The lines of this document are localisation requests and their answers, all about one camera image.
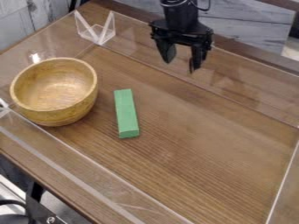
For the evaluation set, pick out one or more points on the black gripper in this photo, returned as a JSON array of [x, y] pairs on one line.
[[197, 36]]

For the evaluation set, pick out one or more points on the green rectangular block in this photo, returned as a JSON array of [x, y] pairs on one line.
[[126, 113]]

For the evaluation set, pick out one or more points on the brown wooden bowl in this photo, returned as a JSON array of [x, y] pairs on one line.
[[55, 91]]

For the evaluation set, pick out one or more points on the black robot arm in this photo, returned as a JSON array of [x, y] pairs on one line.
[[180, 14]]

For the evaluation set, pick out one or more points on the black table leg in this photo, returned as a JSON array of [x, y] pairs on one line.
[[36, 191]]

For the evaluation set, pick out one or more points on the clear acrylic corner bracket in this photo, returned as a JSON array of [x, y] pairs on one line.
[[99, 34]]

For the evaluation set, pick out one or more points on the clear acrylic barrier wall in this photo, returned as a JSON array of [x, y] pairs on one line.
[[215, 159]]

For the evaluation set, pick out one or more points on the black table clamp mount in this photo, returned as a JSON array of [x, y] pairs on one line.
[[39, 214]]

